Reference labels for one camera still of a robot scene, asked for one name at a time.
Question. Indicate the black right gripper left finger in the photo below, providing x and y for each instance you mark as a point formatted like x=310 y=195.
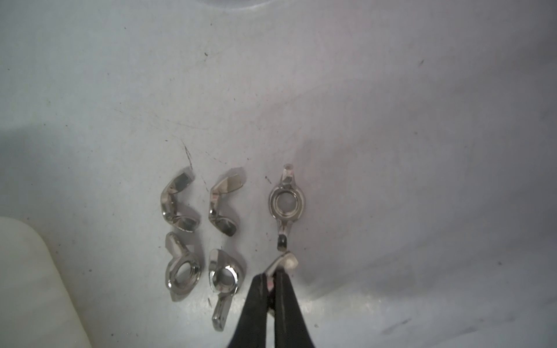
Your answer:
x=251 y=328

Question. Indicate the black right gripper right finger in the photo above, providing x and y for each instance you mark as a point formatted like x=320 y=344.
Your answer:
x=289 y=325

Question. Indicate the silver wing nut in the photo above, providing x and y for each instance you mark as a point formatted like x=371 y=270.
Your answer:
x=169 y=204
x=286 y=262
x=286 y=204
x=183 y=271
x=225 y=279
x=225 y=224

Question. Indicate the white plastic storage box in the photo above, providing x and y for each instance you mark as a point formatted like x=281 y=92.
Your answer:
x=36 y=309

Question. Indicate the chrome glass holder stand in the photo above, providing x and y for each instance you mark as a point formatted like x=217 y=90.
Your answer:
x=234 y=5

